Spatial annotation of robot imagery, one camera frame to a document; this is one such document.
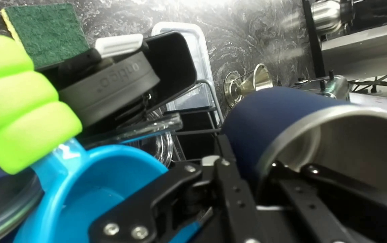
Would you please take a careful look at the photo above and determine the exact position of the green handled brush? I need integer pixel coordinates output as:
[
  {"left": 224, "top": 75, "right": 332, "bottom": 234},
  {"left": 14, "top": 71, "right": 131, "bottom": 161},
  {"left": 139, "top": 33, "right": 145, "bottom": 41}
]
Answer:
[{"left": 0, "top": 36, "right": 83, "bottom": 175}]

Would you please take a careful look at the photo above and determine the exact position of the clear plastic container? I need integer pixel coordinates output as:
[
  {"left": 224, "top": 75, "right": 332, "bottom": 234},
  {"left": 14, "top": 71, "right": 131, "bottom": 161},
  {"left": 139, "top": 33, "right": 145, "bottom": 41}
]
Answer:
[{"left": 95, "top": 22, "right": 222, "bottom": 118}]

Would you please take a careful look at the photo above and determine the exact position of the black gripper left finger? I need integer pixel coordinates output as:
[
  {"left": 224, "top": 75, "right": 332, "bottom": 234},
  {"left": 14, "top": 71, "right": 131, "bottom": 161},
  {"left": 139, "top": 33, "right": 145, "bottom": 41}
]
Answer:
[{"left": 88, "top": 158, "right": 266, "bottom": 243}]

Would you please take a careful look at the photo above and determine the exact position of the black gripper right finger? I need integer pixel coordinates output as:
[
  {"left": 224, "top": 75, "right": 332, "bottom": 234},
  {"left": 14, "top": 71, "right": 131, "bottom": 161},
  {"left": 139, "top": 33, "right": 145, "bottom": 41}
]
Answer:
[{"left": 269, "top": 162, "right": 387, "bottom": 243}]

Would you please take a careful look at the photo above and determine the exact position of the blue funnel bowl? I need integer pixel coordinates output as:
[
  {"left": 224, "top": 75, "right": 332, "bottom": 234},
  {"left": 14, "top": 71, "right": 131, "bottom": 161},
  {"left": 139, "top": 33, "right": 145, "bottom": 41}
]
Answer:
[{"left": 14, "top": 141, "right": 169, "bottom": 243}]

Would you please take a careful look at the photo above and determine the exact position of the green yellow sponge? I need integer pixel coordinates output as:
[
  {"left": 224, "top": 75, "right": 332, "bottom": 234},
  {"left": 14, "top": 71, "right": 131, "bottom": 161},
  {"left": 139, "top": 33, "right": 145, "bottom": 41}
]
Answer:
[{"left": 2, "top": 3, "right": 91, "bottom": 69}]

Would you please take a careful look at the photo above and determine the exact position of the blue steel mug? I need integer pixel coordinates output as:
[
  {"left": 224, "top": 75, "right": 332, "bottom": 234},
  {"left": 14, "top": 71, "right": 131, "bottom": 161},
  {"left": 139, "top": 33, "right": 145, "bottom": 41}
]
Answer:
[{"left": 223, "top": 87, "right": 387, "bottom": 196}]

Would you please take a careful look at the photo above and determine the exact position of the black dish rack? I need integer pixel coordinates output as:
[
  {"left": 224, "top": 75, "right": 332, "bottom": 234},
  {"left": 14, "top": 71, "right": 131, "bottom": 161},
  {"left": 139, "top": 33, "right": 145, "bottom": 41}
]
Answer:
[{"left": 41, "top": 31, "right": 222, "bottom": 165}]

